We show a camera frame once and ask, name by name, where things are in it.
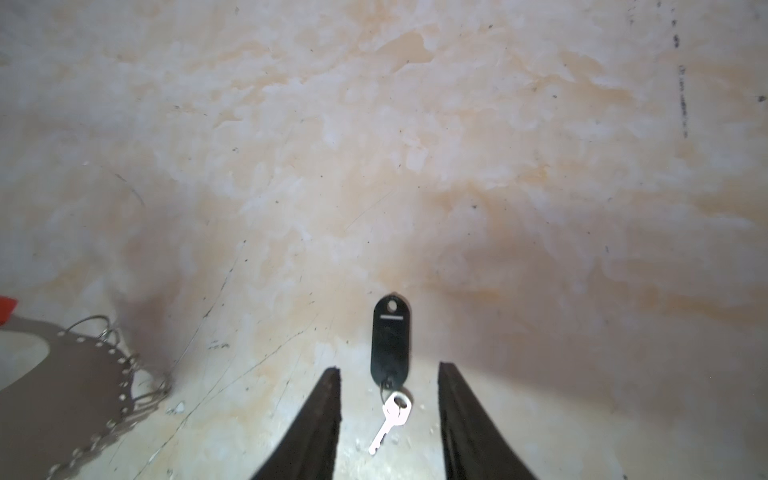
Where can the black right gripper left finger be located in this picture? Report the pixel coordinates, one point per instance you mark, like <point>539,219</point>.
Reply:
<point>308,448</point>

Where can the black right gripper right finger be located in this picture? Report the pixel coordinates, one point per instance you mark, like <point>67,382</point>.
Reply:
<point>473,448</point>

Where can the black key tag with key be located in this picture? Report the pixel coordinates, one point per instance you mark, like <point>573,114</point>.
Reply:
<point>390,362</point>

